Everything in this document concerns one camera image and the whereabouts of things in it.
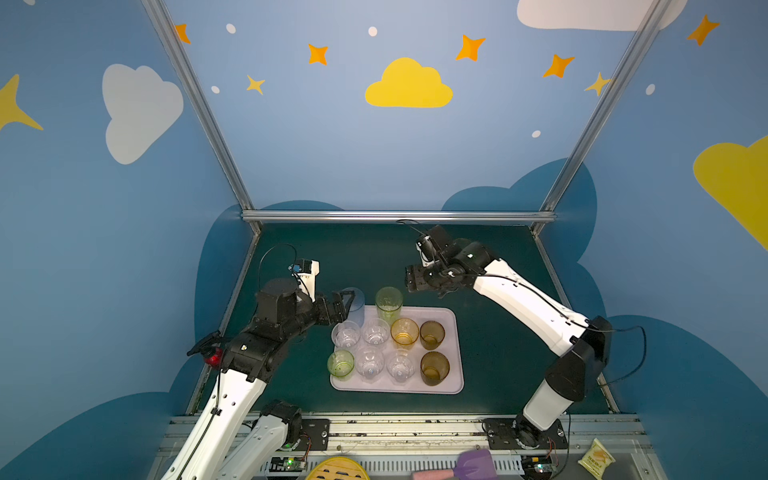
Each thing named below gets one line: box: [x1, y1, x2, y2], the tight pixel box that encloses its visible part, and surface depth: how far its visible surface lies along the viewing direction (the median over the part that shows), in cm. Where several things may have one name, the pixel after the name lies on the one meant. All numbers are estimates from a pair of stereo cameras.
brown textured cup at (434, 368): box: [420, 351, 451, 387], surface depth 80 cm
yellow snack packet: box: [577, 437, 616, 480], surface depth 72 cm
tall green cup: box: [376, 286, 404, 326], surface depth 87 cm
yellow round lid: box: [305, 457, 370, 480], surface depth 69 cm
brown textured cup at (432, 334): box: [420, 320, 446, 351], surface depth 89 cm
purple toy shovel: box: [411, 448, 498, 480], surface depth 71 cm
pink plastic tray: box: [330, 306, 465, 395], surface depth 86 cm
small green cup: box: [327, 350, 355, 381], surface depth 85 cm
